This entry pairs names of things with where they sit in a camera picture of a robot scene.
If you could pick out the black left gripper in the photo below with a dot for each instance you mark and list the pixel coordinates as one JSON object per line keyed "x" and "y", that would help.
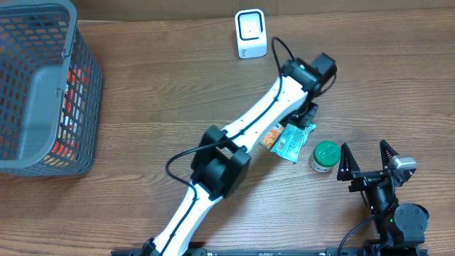
{"x": 308, "y": 114}

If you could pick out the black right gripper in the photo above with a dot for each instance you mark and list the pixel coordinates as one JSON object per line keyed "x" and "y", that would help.
{"x": 372, "y": 176}

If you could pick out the teal snack packet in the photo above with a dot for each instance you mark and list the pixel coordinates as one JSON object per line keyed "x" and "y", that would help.
{"x": 291, "y": 140}

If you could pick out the green lid white jar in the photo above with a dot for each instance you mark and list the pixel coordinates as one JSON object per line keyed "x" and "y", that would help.
{"x": 325, "y": 156}

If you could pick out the small orange box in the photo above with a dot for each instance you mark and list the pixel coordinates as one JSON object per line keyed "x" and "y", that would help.
{"x": 269, "y": 139}

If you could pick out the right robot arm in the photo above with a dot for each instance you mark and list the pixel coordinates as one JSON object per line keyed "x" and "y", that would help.
{"x": 400, "y": 227}

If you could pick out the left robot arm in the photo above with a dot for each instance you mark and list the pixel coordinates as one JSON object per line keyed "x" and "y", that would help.
{"x": 221, "y": 161}

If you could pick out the white barcode scanner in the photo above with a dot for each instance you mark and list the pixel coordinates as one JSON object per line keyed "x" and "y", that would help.
{"x": 251, "y": 33}

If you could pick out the long orange noodle package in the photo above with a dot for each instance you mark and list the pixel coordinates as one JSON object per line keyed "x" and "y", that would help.
{"x": 71, "y": 117}

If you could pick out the grey plastic mesh basket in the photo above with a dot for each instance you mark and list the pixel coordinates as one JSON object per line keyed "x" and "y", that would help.
{"x": 40, "y": 43}

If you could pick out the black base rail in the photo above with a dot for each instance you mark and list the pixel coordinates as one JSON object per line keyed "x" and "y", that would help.
{"x": 330, "y": 251}

